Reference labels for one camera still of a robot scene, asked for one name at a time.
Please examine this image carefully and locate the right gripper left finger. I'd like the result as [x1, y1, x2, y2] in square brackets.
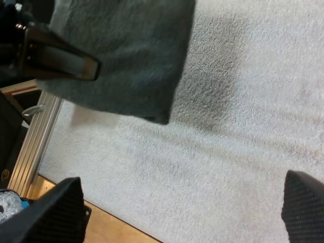
[0, 177, 93, 243]

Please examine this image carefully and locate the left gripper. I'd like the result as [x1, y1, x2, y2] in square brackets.
[0, 0, 102, 88]

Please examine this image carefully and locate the silver clamp lever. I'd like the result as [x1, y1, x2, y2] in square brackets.
[21, 104, 45, 117]

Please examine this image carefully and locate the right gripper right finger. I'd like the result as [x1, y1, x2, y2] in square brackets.
[281, 170, 324, 243]

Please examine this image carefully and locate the ribbed aluminium rail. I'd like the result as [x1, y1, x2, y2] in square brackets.
[9, 91, 64, 198]

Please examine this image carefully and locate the grey-green towel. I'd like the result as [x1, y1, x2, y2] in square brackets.
[36, 0, 197, 125]

